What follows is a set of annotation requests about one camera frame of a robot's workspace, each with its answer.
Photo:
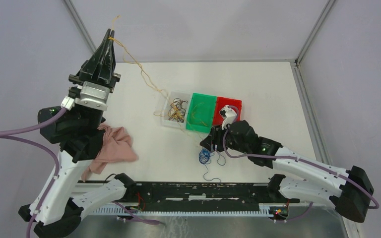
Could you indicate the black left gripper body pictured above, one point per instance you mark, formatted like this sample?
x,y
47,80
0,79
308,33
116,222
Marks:
x,y
80,77

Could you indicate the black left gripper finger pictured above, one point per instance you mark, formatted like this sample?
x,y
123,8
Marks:
x,y
102,61
112,53

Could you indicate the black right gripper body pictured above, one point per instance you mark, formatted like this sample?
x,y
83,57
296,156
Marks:
x,y
218,132

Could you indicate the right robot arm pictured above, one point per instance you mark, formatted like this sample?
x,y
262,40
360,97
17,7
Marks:
x,y
348,191

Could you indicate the green plastic bin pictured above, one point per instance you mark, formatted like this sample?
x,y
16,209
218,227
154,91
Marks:
x,y
201,112

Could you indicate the clear plastic bin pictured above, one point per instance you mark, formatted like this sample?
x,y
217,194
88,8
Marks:
x,y
175,110

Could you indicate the pink cloth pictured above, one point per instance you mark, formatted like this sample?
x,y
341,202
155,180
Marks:
x,y
117,147

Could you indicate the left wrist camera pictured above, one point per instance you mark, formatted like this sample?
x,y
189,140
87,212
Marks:
x,y
89,95

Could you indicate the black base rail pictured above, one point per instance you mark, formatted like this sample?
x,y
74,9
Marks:
x,y
201,196

